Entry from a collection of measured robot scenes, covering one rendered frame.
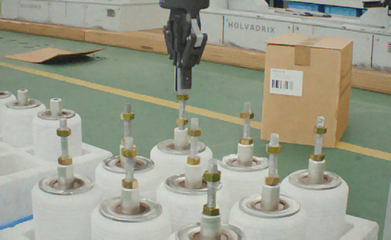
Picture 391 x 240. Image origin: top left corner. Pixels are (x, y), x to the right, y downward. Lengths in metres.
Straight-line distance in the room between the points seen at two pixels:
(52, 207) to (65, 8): 3.70
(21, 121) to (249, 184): 0.53
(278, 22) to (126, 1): 1.22
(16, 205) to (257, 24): 2.32
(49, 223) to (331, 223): 0.37
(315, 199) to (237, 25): 2.54
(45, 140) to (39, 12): 3.62
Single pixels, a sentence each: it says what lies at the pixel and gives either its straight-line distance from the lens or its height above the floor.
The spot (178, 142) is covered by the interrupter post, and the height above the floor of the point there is 0.26.
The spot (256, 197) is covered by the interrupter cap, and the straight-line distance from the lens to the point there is 0.78.
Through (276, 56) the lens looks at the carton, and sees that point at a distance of 1.89.
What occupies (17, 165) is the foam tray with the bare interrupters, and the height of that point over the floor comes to 0.16.
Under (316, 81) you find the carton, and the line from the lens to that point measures 1.87.
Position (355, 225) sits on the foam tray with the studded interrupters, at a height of 0.18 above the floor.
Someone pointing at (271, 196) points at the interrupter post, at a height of 0.27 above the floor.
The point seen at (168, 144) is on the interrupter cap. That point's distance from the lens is 1.00.
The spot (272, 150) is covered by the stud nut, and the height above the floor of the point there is 0.33.
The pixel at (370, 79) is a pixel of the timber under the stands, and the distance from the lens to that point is 2.81.
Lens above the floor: 0.54
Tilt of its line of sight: 13 degrees down
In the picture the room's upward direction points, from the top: 1 degrees clockwise
